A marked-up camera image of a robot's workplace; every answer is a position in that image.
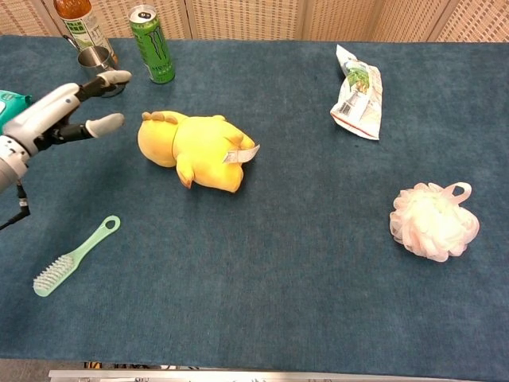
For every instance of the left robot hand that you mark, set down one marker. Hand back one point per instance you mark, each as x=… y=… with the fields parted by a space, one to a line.
x=47 y=113

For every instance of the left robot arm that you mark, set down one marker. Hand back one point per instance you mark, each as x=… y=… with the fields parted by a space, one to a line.
x=10 y=159

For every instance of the woven folding screen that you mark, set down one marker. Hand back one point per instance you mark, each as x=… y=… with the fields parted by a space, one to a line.
x=254 y=18

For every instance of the pink mesh bath pouf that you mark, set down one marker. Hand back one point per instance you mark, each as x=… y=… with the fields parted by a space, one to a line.
x=433 y=224

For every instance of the crumpled white snack bag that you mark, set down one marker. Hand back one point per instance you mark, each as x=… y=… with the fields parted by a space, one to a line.
x=360 y=99

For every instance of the dark teal table cloth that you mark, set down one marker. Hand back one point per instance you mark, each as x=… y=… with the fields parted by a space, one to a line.
x=278 y=258

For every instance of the stainless steel cup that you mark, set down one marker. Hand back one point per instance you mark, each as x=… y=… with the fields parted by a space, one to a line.
x=95 y=59

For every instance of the amber tea bottle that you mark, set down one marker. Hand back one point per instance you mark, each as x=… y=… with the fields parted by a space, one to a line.
x=81 y=26

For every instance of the yellow plush toy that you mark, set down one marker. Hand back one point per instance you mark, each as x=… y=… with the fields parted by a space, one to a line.
x=203 y=153

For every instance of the silver metal frame rail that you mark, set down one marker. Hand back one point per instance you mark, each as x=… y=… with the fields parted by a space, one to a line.
x=238 y=375

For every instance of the light green plastic brush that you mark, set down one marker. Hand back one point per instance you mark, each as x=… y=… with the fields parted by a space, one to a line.
x=75 y=258

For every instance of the green energy drink can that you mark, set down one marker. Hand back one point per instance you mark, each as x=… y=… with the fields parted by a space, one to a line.
x=154 y=47

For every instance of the green wet wipes pack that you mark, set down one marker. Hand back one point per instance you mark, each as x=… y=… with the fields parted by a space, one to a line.
x=12 y=101

